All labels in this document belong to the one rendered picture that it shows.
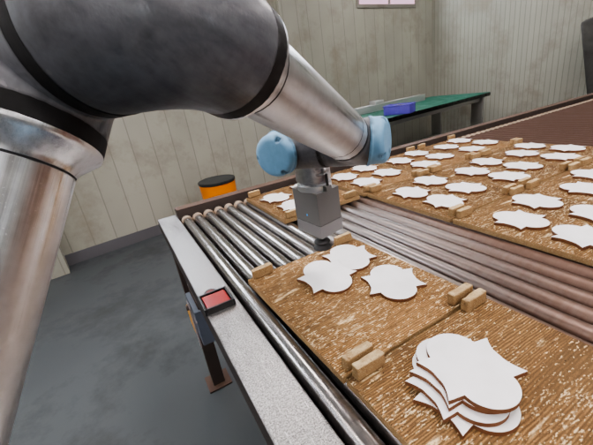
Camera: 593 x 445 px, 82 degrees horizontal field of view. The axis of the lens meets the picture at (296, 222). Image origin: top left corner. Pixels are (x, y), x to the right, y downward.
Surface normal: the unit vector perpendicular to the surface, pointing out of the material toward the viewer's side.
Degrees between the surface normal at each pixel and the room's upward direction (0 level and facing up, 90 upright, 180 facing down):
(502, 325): 0
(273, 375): 0
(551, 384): 0
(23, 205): 88
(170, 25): 100
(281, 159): 93
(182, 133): 90
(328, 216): 92
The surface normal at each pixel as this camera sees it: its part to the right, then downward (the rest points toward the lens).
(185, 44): 0.42, 0.59
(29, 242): 0.95, 0.06
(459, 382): -0.14, -0.92
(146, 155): 0.59, 0.22
